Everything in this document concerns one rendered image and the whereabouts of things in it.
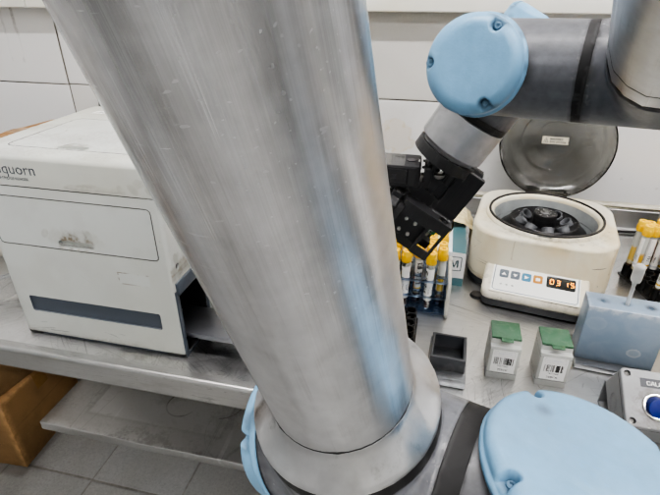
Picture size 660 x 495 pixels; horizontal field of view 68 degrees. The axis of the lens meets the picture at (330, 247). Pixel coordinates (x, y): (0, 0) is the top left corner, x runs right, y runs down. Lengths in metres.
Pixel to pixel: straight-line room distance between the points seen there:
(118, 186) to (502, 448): 0.53
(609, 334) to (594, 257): 0.15
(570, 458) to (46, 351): 0.74
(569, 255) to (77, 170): 0.74
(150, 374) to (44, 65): 0.99
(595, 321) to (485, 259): 0.22
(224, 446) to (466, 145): 1.12
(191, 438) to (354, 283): 1.33
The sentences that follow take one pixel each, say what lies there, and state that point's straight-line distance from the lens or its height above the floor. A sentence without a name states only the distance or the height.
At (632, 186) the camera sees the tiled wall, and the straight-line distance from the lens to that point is 1.28.
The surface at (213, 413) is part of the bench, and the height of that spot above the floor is 0.27.
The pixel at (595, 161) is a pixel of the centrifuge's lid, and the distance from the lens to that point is 1.15.
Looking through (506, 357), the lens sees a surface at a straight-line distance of 0.73.
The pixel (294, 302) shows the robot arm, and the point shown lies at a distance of 0.17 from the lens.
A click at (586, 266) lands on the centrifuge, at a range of 0.91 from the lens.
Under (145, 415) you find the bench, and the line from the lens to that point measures 1.58.
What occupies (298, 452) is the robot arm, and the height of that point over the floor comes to 1.14.
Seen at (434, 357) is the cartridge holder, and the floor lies 0.91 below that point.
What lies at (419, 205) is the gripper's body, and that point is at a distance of 0.56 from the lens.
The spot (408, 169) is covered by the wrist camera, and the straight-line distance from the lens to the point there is 0.55.
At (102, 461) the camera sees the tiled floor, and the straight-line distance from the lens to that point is 1.89.
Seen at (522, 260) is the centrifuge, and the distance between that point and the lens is 0.90.
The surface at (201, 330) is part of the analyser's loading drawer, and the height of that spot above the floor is 0.91.
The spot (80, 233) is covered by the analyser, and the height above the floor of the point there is 1.07.
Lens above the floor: 1.37
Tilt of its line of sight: 28 degrees down
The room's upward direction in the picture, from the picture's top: straight up
